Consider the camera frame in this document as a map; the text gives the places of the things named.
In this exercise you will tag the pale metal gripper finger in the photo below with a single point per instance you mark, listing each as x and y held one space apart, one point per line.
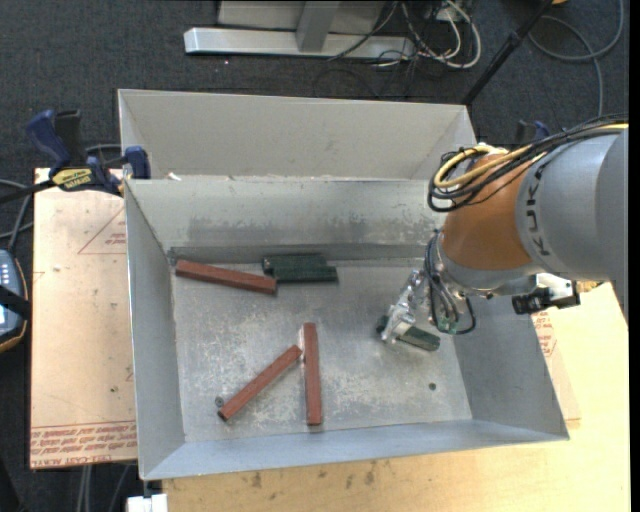
391 335
403 321

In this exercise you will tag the dark green block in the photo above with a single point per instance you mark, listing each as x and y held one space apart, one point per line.
424 339
307 274
292 261

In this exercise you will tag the grey metal bin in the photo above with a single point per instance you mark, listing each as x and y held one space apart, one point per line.
380 390

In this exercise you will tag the red-brown flat block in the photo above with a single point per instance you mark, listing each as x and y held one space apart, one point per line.
260 384
225 276
312 375

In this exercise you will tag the brown cardboard board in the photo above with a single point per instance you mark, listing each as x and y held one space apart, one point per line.
80 320

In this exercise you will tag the black cylinder on white bracket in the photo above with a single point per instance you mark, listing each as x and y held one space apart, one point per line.
545 296

